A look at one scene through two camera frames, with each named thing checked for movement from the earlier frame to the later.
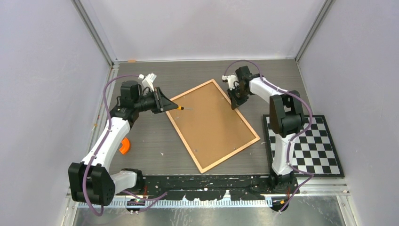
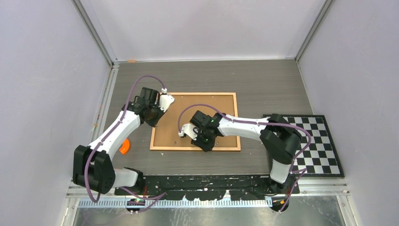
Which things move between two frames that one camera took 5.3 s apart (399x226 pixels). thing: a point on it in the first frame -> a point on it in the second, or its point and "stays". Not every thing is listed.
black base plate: (249, 187) stays
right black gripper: (235, 101) -> (206, 147)
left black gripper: (162, 103) -> (152, 123)
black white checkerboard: (312, 150) stays
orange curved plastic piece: (125, 146) stays
